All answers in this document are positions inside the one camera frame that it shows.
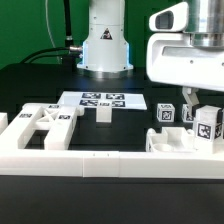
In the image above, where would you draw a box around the white block at left edge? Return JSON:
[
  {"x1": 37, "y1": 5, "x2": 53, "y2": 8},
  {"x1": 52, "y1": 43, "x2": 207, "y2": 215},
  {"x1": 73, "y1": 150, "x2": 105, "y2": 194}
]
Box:
[{"x1": 0, "y1": 112, "x2": 8, "y2": 134}]

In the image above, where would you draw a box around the white marker cube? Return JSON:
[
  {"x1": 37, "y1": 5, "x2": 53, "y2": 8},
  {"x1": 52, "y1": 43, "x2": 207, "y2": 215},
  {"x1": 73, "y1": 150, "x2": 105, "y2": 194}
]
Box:
[
  {"x1": 182, "y1": 104, "x2": 194, "y2": 123},
  {"x1": 157, "y1": 103, "x2": 175, "y2": 122}
]

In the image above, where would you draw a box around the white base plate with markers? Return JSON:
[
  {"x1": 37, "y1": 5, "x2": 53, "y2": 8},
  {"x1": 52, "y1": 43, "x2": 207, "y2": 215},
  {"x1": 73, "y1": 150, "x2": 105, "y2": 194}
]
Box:
[{"x1": 58, "y1": 91, "x2": 147, "y2": 110}]

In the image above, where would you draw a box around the white chair back frame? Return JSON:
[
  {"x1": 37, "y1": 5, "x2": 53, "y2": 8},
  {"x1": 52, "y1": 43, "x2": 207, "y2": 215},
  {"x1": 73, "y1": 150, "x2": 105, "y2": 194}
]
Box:
[{"x1": 16, "y1": 103, "x2": 85, "y2": 150}]

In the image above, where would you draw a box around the white marker cube left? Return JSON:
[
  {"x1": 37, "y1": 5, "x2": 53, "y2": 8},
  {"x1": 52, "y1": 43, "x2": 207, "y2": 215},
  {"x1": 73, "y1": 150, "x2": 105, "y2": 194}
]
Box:
[{"x1": 157, "y1": 103, "x2": 175, "y2": 122}]

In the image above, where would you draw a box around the thin white cable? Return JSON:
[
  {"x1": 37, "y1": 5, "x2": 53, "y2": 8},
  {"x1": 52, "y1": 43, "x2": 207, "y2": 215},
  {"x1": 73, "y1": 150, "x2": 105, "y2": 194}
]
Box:
[{"x1": 45, "y1": 0, "x2": 63, "y2": 64}]

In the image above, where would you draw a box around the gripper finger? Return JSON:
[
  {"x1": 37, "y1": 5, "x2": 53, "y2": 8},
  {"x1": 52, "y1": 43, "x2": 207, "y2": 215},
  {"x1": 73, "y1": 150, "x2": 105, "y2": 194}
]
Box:
[{"x1": 182, "y1": 87, "x2": 199, "y2": 115}]

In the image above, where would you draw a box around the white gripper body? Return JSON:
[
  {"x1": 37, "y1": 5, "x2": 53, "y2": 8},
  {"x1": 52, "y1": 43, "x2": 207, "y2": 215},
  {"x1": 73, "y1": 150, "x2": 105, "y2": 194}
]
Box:
[{"x1": 146, "y1": 1, "x2": 224, "y2": 92}]

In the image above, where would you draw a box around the black cable bundle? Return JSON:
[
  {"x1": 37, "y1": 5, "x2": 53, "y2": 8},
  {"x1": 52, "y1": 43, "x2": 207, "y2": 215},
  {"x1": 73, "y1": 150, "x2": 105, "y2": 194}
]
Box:
[{"x1": 20, "y1": 0, "x2": 84, "y2": 64}]

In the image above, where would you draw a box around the white U-shaped fence frame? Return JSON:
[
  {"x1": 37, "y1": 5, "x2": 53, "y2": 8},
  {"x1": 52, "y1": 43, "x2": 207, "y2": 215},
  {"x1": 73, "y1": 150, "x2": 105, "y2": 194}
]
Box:
[{"x1": 0, "y1": 115, "x2": 224, "y2": 179}]

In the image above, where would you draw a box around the white marker cube right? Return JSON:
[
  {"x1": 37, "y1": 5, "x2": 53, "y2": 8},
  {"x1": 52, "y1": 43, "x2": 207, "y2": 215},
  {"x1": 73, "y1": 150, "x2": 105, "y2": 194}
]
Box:
[{"x1": 182, "y1": 104, "x2": 194, "y2": 123}]

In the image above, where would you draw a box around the white chair seat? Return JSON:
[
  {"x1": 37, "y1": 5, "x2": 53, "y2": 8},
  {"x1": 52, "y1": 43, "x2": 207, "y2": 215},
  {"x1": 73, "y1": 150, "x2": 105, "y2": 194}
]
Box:
[{"x1": 145, "y1": 125, "x2": 224, "y2": 154}]

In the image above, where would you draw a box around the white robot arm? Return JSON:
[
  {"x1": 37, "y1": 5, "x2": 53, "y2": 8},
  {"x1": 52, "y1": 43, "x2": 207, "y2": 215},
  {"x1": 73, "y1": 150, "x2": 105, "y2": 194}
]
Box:
[{"x1": 78, "y1": 0, "x2": 224, "y2": 106}]

